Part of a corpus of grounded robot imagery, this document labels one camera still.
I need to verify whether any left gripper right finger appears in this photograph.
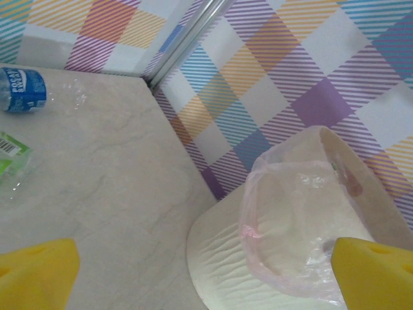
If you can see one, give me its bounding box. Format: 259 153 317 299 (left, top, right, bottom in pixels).
331 237 413 310

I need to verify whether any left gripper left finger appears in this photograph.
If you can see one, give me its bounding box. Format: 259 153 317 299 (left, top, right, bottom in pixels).
0 238 81 310

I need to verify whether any lime green label bottle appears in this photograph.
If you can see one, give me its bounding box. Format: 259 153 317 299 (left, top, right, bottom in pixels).
0 130 35 194

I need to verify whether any cream white waste bin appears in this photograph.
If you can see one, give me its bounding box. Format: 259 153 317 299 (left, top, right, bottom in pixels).
186 125 413 310

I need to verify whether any blue label plastic bottle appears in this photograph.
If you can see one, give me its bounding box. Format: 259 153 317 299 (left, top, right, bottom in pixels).
0 67 48 114

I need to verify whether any right aluminium frame post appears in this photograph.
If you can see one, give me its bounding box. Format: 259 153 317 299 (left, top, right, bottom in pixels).
141 0 238 88

